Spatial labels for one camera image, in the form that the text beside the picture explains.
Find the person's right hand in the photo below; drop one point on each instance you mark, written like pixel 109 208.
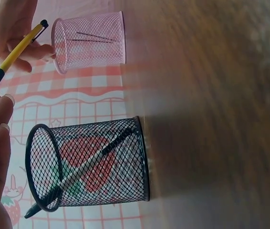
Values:
pixel 5 26

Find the person's right fingers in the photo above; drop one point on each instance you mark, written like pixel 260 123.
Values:
pixel 38 52

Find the yellow and black pen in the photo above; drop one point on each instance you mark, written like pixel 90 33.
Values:
pixel 13 53

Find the thin dark stick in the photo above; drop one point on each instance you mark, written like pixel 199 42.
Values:
pixel 94 35
pixel 93 41

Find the pink mesh pen cup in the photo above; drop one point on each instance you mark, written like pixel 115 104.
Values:
pixel 94 51

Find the white and black pen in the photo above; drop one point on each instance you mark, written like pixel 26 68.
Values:
pixel 87 164

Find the black mesh pen cup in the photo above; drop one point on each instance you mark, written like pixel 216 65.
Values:
pixel 123 171

